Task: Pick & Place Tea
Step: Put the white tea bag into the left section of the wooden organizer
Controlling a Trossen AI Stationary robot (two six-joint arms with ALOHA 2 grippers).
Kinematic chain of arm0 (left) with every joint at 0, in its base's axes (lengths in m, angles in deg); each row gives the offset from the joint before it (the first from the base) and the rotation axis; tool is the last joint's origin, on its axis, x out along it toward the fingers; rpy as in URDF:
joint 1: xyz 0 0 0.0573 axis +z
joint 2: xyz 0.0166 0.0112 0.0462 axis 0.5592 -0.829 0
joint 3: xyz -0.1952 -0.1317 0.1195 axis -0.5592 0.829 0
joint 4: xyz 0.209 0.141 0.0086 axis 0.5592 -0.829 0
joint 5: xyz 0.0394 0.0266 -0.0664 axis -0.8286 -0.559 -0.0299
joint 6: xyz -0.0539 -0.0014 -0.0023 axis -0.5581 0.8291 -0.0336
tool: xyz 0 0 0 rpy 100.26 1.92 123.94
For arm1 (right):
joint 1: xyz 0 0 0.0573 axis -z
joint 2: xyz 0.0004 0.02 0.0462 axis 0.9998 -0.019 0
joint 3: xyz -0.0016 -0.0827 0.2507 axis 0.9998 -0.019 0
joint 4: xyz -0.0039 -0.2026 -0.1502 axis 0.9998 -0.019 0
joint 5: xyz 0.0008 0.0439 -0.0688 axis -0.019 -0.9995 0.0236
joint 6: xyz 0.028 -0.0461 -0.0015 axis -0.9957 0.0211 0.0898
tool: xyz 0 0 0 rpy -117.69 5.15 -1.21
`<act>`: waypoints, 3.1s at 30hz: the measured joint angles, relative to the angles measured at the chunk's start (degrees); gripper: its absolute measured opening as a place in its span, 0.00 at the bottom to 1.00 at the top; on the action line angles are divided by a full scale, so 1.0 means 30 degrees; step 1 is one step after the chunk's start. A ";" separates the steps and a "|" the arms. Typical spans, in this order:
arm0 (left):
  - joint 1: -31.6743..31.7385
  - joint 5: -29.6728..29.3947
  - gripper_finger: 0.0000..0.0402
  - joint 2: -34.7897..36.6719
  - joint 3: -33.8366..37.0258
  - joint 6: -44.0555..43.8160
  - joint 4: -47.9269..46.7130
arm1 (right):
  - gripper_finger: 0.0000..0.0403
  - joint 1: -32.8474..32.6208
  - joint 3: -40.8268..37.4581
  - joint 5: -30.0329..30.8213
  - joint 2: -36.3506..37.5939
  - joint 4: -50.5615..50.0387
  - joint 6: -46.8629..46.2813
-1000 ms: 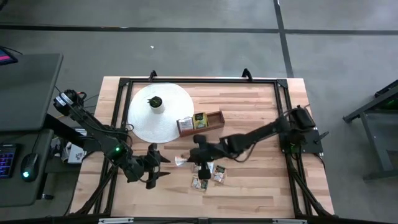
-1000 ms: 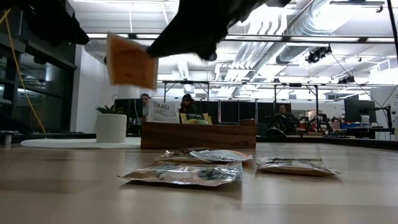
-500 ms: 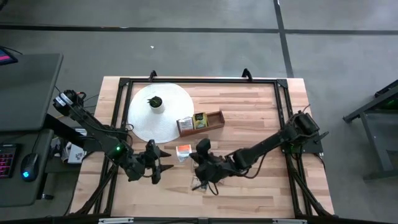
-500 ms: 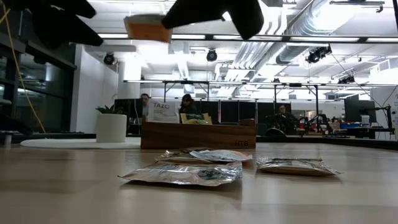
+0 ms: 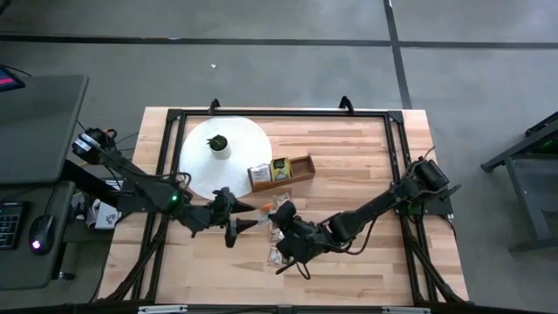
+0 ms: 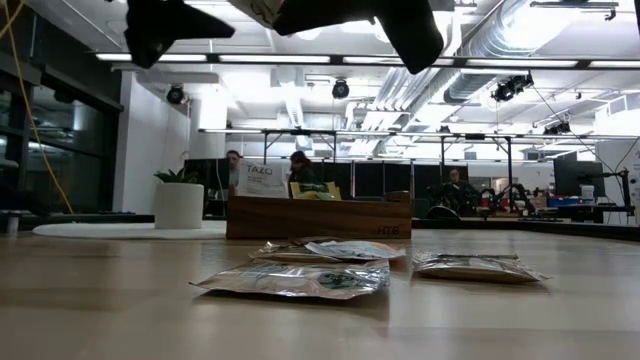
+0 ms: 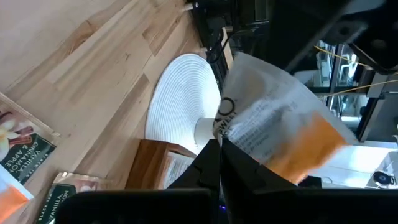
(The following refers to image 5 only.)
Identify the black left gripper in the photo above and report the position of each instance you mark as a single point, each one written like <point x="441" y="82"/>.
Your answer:
<point x="205" y="216"/>

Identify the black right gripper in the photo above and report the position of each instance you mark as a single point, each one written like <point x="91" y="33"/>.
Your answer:
<point x="305" y="240"/>

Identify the white orange Tazo tea bag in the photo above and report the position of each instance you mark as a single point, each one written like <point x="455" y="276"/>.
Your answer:
<point x="260" y="173"/>
<point x="264" y="210"/>

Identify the gold vanilla cinnamon tea bag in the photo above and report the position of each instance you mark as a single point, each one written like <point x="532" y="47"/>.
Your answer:
<point x="281" y="200"/>
<point x="274" y="234"/>
<point x="274" y="258"/>

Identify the yellow lemon lime tea bag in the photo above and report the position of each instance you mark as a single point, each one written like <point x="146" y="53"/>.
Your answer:
<point x="281" y="170"/>

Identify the wooden three-compartment tray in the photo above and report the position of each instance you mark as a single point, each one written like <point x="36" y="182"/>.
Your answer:
<point x="303" y="168"/>

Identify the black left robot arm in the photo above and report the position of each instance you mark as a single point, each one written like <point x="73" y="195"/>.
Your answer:
<point x="139" y="179"/>

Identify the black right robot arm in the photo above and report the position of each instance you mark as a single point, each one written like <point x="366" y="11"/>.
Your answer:
<point x="375" y="208"/>

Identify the white round woven placemat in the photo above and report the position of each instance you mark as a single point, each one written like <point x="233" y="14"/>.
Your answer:
<point x="205" y="174"/>

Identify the white pot with green plant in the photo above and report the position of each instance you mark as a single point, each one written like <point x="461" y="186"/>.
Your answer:
<point x="219" y="146"/>

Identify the white box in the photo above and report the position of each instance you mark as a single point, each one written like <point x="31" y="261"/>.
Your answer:
<point x="106" y="216"/>

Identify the black computer mouse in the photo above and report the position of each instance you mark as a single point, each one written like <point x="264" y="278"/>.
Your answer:
<point x="41" y="231"/>

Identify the dark grey desk shelf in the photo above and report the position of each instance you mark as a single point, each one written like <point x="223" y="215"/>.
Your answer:
<point x="30" y="275"/>

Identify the grey desk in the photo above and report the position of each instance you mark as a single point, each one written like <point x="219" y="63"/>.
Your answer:
<point x="39" y="126"/>

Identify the black keyboard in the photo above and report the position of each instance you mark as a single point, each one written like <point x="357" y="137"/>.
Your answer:
<point x="9" y="224"/>

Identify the grey metal table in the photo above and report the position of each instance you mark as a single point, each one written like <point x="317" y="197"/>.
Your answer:
<point x="536" y="196"/>

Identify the tablet with pink screen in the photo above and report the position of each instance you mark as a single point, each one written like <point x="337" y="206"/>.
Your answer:
<point x="8" y="81"/>

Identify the black aluminium table frame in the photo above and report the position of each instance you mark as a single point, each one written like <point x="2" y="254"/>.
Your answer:
<point x="283" y="113"/>

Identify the black frame bracket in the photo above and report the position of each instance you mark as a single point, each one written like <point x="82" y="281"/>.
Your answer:
<point x="346" y="104"/>
<point x="213" y="104"/>

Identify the silver edge bracket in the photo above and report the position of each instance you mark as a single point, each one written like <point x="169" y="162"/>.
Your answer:
<point x="162" y="309"/>
<point x="406" y="310"/>

